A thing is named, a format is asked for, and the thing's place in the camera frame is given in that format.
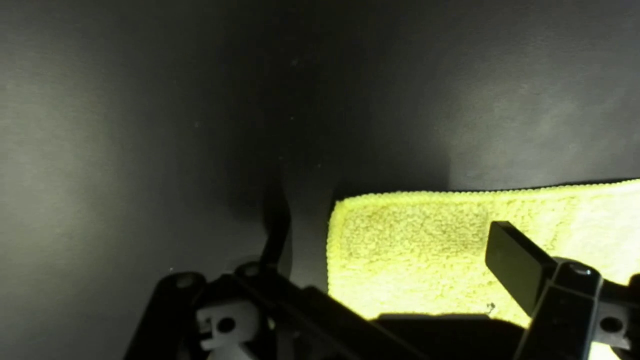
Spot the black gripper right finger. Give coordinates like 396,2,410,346
481,218,640,360

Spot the yellow towel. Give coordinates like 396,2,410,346
324,177,640,360

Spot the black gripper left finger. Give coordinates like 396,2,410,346
121,260,435,360

